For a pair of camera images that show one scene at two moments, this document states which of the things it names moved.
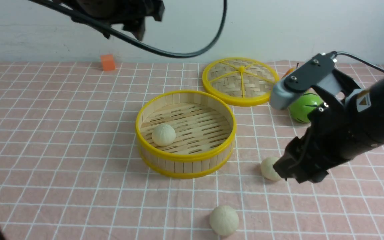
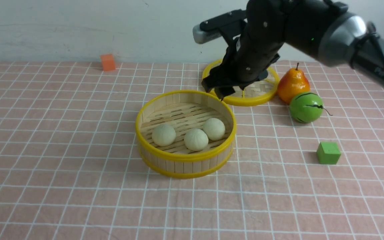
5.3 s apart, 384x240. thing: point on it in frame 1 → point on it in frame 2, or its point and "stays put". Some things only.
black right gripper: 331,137 → 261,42
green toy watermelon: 300,108 stays put
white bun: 163,135 stays put
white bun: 267,170 → 214,129
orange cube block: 108,63 stays put
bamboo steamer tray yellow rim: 205,125 stays put
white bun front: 224,220 → 196,139
